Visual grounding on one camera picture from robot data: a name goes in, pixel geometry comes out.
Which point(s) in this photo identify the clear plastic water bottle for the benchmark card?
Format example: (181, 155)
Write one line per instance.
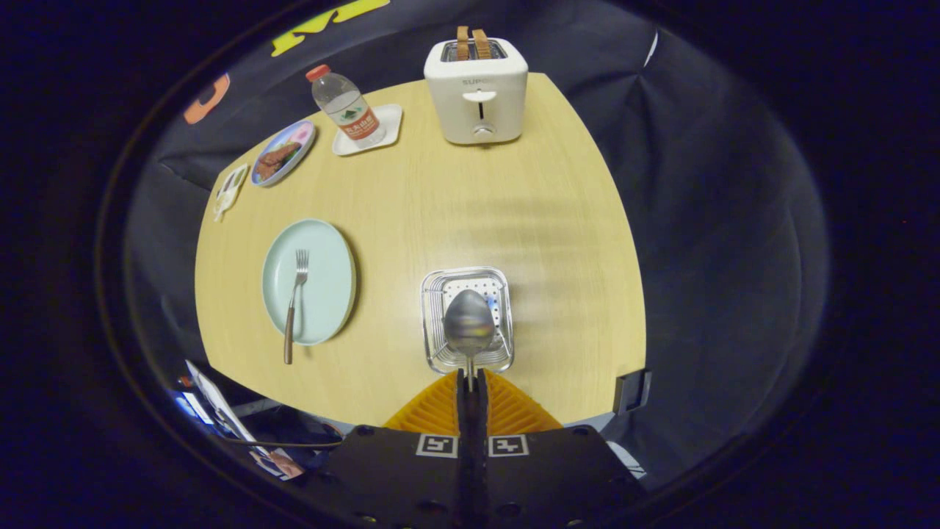
(345, 103)

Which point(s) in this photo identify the white square coaster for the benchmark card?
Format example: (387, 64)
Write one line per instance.
(389, 121)

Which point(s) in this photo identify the light green plate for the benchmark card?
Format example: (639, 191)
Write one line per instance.
(330, 279)

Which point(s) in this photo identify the colourful patterned plate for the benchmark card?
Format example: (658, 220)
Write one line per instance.
(297, 137)

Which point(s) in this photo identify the white flat panel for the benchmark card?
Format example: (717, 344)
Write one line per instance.
(217, 404)

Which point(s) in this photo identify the grey table clamp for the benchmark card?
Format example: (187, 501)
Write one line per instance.
(631, 393)

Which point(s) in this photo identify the blue lit device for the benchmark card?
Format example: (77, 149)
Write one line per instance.
(192, 408)

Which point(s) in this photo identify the black backdrop cloth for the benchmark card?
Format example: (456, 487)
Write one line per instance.
(698, 220)

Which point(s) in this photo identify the brown meat slices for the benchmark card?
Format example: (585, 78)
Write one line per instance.
(275, 158)

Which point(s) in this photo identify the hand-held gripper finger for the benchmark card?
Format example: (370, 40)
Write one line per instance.
(465, 441)
(481, 441)

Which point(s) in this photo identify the small white divided dish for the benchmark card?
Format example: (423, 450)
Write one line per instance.
(231, 187)

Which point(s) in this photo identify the white toaster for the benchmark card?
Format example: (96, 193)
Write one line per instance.
(477, 81)

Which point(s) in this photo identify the clear plastic drain container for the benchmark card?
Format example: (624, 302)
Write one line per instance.
(485, 285)

